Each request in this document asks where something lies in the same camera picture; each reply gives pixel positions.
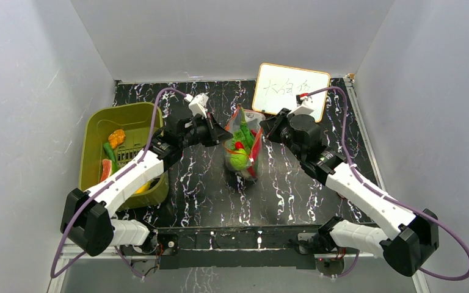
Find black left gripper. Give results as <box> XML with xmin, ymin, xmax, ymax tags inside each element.
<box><xmin>180</xmin><ymin>114</ymin><xmax>234</xmax><ymax>150</ymax></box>

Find green lettuce head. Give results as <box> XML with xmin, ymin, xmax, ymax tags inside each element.
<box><xmin>231</xmin><ymin>121</ymin><xmax>256</xmax><ymax>154</ymax></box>

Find clear zip top bag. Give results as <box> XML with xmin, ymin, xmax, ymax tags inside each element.
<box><xmin>223</xmin><ymin>106</ymin><xmax>265</xmax><ymax>181</ymax></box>

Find light green round fruit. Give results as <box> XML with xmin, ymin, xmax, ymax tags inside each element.
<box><xmin>228</xmin><ymin>148</ymin><xmax>249</xmax><ymax>171</ymax></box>

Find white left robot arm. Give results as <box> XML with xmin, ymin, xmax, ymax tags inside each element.
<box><xmin>60</xmin><ymin>113</ymin><xmax>233</xmax><ymax>256</ymax></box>

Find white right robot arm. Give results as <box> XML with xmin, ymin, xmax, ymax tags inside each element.
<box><xmin>260</xmin><ymin>109</ymin><xmax>439</xmax><ymax>277</ymax></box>

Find olive green plastic basket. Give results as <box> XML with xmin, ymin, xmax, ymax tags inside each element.
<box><xmin>79</xmin><ymin>102</ymin><xmax>169</xmax><ymax>211</ymax></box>

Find yellow banana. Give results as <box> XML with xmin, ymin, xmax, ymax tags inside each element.
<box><xmin>135</xmin><ymin>182</ymin><xmax>151</xmax><ymax>194</ymax></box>

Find orange bumpy fruit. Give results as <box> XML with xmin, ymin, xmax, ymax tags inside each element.
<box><xmin>107</xmin><ymin>129</ymin><xmax>126</xmax><ymax>150</ymax></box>

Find dark green cucumber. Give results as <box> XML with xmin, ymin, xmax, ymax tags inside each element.
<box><xmin>103</xmin><ymin>142</ymin><xmax>118</xmax><ymax>173</ymax></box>

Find watermelon slice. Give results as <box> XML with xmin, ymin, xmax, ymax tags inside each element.
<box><xmin>100</xmin><ymin>159</ymin><xmax>116</xmax><ymax>182</ymax></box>

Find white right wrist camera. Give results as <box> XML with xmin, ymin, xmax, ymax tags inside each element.
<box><xmin>293</xmin><ymin>93</ymin><xmax>314</xmax><ymax>115</ymax></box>

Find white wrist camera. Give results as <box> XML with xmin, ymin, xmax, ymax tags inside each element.
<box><xmin>184</xmin><ymin>93</ymin><xmax>209</xmax><ymax>118</ymax></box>
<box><xmin>293</xmin><ymin>93</ymin><xmax>314</xmax><ymax>115</ymax></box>

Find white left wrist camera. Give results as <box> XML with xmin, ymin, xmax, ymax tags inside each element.
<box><xmin>184</xmin><ymin>93</ymin><xmax>209</xmax><ymax>118</ymax></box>

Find white board orange frame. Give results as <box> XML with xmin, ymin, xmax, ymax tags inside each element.
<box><xmin>252</xmin><ymin>63</ymin><xmax>331</xmax><ymax>115</ymax></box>

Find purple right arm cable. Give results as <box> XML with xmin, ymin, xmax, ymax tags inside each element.
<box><xmin>307</xmin><ymin>86</ymin><xmax>469</xmax><ymax>281</ymax></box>

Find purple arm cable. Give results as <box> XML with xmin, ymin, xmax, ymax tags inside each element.
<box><xmin>49</xmin><ymin>88</ymin><xmax>189</xmax><ymax>280</ymax></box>
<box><xmin>307</xmin><ymin>86</ymin><xmax>469</xmax><ymax>281</ymax></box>

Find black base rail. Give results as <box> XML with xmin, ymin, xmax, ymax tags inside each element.
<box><xmin>56</xmin><ymin>224</ymin><xmax>365</xmax><ymax>271</ymax></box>

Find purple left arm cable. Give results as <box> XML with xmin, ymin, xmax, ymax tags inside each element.
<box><xmin>49</xmin><ymin>88</ymin><xmax>189</xmax><ymax>280</ymax></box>

